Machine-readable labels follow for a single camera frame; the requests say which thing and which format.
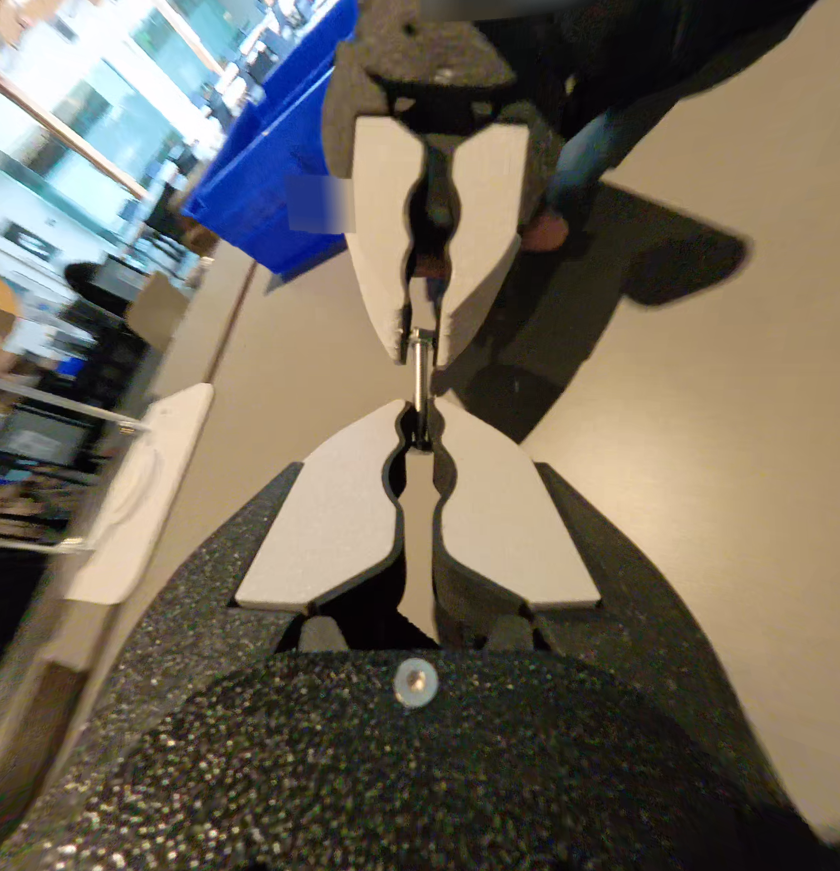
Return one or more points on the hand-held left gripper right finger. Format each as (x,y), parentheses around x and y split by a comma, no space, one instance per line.
(508,524)

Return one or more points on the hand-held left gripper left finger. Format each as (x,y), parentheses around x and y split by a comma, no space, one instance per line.
(325,517)

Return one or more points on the silver bolt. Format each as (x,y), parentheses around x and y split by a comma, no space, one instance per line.
(420,381)

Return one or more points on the person's right hand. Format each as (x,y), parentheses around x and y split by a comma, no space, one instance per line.
(546,235)

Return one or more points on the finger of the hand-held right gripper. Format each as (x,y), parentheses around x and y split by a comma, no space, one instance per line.
(491,218)
(379,224)

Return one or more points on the blue plastic bin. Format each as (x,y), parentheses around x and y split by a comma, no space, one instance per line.
(257,190)
(311,47)

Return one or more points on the white base board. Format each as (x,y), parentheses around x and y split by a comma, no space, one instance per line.
(175,435)

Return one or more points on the person's right forearm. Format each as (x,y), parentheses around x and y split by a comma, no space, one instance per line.
(631,54)

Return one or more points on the black wall poster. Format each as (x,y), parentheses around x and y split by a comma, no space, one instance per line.
(29,239)

